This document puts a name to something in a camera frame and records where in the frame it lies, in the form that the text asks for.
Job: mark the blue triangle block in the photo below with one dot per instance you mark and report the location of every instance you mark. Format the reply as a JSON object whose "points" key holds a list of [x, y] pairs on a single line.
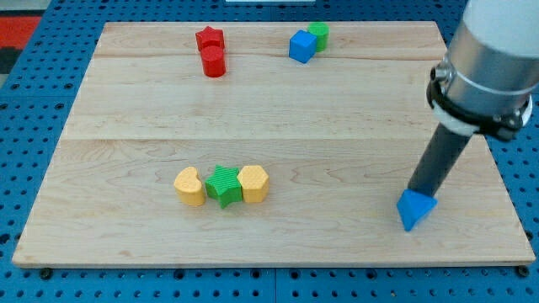
{"points": [[413, 207]]}

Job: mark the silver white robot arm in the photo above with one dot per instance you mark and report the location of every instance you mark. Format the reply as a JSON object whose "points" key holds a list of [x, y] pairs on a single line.
{"points": [[482, 85]]}

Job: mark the blue cube block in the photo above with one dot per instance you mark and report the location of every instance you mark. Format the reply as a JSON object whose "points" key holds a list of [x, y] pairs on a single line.
{"points": [[302, 46]]}

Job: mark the red cylinder block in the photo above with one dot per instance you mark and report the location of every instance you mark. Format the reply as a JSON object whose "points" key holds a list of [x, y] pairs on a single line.
{"points": [[213, 61]]}

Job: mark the yellow hexagon block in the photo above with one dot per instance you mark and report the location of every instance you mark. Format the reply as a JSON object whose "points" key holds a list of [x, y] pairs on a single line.
{"points": [[255, 183]]}

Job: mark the light wooden board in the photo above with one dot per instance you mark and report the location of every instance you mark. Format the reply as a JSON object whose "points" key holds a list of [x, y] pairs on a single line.
{"points": [[339, 137]]}

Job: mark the green star block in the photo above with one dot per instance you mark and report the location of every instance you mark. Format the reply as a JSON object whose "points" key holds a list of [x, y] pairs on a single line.
{"points": [[224, 186]]}

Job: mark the green cylinder block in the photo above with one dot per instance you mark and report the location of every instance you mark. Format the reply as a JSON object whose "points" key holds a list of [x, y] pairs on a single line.
{"points": [[321, 31]]}

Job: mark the blue pegboard base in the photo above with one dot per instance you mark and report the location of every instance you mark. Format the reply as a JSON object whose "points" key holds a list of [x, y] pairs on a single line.
{"points": [[36, 93]]}

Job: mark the red star block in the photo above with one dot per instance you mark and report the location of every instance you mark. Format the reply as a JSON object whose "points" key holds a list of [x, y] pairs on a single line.
{"points": [[210, 37]]}

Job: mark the yellow heart block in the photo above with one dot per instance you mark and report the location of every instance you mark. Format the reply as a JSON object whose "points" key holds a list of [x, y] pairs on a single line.
{"points": [[189, 188]]}

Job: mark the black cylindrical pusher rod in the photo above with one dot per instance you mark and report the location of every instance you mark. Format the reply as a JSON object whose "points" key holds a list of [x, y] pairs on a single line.
{"points": [[438, 158]]}

